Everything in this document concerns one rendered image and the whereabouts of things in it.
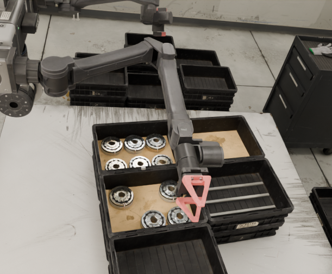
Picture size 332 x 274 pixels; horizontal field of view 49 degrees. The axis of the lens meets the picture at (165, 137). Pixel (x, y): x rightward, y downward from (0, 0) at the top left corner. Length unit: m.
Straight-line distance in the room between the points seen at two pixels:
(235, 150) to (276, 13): 3.19
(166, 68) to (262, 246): 0.97
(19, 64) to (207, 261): 0.99
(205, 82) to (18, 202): 1.71
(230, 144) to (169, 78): 0.86
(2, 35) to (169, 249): 0.98
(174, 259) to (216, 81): 1.76
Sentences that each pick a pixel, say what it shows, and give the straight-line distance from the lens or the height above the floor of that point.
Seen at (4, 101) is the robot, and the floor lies 1.15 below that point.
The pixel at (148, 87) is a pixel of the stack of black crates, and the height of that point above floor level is 0.38.
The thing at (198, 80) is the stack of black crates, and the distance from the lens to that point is 2.92.
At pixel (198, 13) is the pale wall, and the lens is 4.64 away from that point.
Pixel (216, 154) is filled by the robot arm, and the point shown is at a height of 1.48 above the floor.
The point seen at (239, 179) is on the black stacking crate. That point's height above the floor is 0.83.
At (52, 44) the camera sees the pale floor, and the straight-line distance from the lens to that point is 4.06.
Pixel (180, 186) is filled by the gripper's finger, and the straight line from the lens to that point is 0.90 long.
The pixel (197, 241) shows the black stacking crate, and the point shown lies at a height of 0.83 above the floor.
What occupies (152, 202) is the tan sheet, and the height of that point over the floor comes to 0.83.
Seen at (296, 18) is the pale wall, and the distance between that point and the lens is 5.08.
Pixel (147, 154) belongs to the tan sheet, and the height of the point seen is 0.83.
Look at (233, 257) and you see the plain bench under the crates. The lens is 1.74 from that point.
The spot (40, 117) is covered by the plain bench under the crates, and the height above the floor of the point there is 0.70.
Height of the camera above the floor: 2.17
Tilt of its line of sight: 45 degrees down
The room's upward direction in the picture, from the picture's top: 12 degrees clockwise
